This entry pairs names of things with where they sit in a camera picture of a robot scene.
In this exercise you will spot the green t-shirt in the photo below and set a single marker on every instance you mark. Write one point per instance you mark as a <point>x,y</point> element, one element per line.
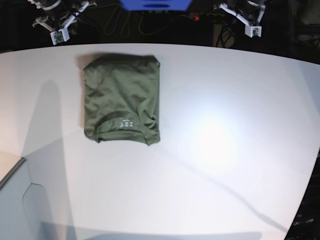
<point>122,98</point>

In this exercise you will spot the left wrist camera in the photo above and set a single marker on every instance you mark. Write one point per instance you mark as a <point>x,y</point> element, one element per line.
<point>253,31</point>

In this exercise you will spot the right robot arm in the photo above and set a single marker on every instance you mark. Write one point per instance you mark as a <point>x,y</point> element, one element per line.
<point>59,14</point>

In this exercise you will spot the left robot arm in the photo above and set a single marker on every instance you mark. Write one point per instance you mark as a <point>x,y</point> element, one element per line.
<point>249,12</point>

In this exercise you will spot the blue plastic bin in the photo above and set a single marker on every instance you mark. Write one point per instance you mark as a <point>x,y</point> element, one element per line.
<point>155,5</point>

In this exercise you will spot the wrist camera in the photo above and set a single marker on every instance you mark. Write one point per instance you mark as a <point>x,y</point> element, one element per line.
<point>60,36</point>
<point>253,31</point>

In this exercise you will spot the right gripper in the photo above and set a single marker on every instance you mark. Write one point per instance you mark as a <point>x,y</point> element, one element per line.
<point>59,14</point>

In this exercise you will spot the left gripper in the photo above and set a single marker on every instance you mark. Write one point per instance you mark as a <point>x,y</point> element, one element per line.
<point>249,13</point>

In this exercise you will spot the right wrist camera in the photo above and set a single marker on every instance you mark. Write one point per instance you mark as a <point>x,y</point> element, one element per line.
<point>60,36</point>

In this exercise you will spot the black power strip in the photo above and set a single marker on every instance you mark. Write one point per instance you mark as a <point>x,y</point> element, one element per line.
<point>207,17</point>

